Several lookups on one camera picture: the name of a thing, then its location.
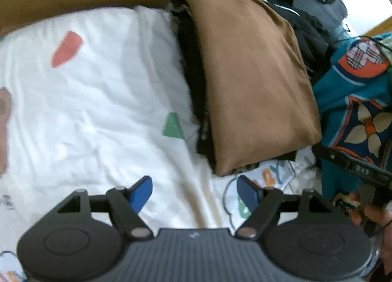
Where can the person's right hand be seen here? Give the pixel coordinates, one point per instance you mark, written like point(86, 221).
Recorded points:
point(375, 216)

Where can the white patterned bed sheet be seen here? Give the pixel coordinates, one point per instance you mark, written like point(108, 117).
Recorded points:
point(92, 86)

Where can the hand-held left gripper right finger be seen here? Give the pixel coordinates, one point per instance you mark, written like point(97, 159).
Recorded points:
point(247, 192)

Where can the white cartoon print garment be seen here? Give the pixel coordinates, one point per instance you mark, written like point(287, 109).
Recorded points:
point(275, 175)

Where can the teal printed garment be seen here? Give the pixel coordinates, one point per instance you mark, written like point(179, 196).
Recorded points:
point(337, 101)

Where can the person's right forearm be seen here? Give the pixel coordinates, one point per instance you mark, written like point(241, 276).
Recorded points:
point(386, 245)

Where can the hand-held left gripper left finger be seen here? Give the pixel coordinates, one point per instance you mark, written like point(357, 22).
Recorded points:
point(142, 191)

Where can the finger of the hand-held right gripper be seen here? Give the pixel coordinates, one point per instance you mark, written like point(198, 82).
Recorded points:
point(332, 156)

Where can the black folded clothes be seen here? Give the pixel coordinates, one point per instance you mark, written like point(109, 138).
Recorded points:
point(191, 64)

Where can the brown printed t-shirt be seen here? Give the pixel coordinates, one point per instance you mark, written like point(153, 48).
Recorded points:
point(251, 80)

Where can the black garment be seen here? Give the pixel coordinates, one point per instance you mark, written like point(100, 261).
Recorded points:
point(309, 34)

